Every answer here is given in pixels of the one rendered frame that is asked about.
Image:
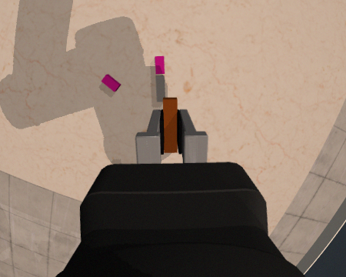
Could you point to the grey rod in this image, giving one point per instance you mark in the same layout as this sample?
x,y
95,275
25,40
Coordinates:
x,y
160,87

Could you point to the orange rod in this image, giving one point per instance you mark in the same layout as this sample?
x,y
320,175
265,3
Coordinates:
x,y
170,109

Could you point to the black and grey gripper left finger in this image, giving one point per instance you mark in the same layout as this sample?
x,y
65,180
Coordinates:
x,y
150,144

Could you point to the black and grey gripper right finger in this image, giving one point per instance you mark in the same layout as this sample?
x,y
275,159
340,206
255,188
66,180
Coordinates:
x,y
192,145

